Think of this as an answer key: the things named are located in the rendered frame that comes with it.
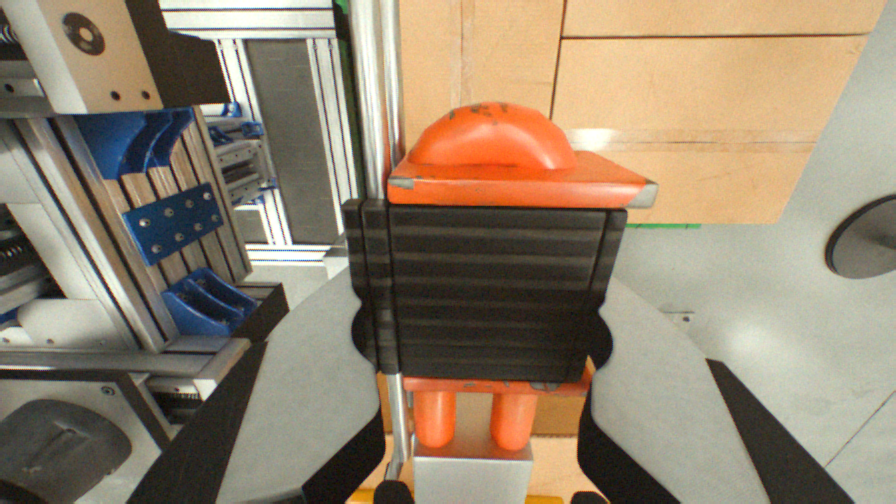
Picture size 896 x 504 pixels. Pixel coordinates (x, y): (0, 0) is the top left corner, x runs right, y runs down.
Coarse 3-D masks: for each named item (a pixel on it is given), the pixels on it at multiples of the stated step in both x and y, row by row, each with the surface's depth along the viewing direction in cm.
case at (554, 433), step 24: (384, 384) 45; (384, 408) 42; (408, 408) 42; (552, 408) 41; (576, 408) 41; (552, 432) 38; (576, 432) 38; (384, 456) 41; (552, 456) 39; (576, 456) 39; (408, 480) 43; (552, 480) 42; (576, 480) 42
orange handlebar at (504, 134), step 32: (448, 128) 10; (480, 128) 9; (512, 128) 9; (544, 128) 9; (416, 160) 10; (448, 160) 10; (480, 160) 10; (512, 160) 10; (544, 160) 10; (576, 160) 10; (416, 416) 16; (448, 416) 16; (512, 416) 15; (512, 448) 16
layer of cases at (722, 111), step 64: (448, 0) 62; (512, 0) 61; (576, 0) 61; (640, 0) 61; (704, 0) 60; (768, 0) 60; (832, 0) 60; (448, 64) 67; (512, 64) 66; (576, 64) 66; (640, 64) 65; (704, 64) 65; (768, 64) 65; (832, 64) 64; (576, 128) 71; (640, 128) 71; (704, 128) 71; (768, 128) 70; (704, 192) 77; (768, 192) 76
